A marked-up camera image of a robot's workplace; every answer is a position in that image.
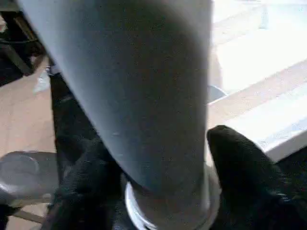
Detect black stand base bar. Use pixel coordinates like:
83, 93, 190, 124
0, 9, 48, 81

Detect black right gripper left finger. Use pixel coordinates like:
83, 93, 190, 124
47, 136, 124, 230

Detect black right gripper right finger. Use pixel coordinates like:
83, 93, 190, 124
206, 124, 307, 230

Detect white plastic table leg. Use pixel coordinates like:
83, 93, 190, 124
18, 0, 214, 223

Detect black work mat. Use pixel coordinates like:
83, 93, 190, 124
45, 70, 307, 230

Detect silver robot leg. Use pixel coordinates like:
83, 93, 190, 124
0, 150, 60, 208

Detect white plastic table top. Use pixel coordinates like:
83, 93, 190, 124
124, 0, 307, 230

